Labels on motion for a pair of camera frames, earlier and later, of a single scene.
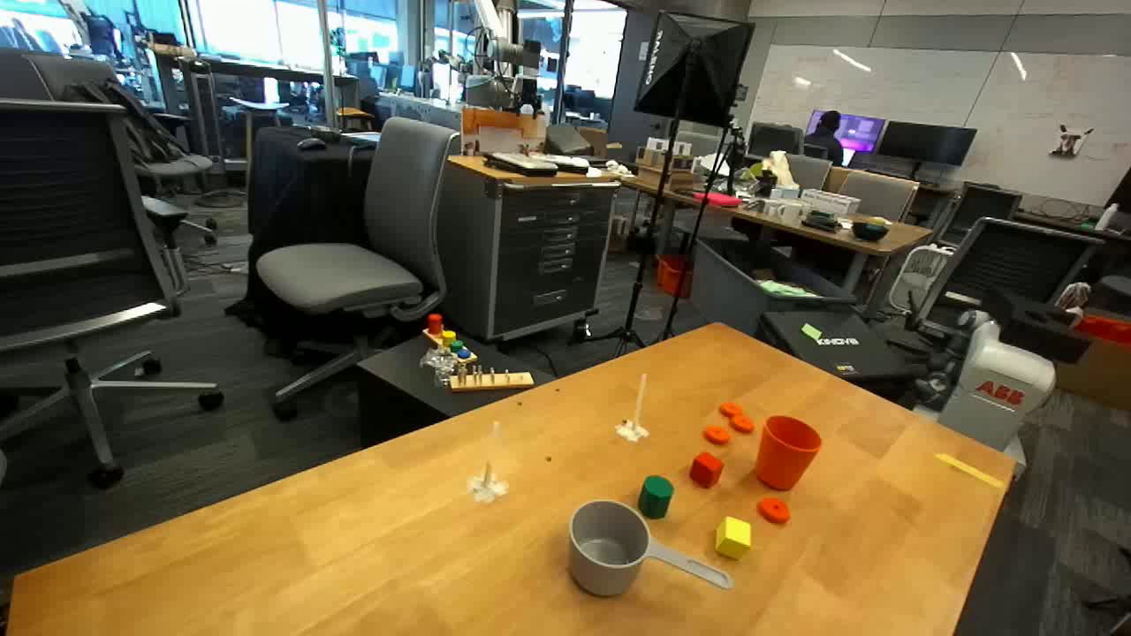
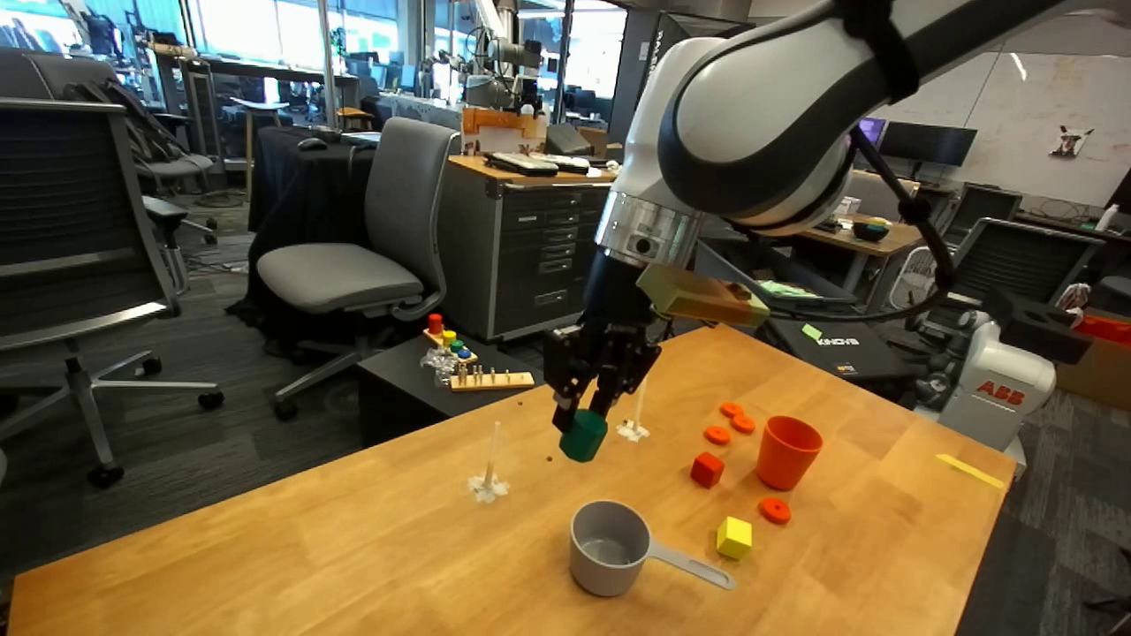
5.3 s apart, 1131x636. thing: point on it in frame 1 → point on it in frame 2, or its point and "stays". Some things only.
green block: (657, 497) → (585, 436)
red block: (705, 466) stays
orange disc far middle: (730, 406) stays
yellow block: (733, 535) stays
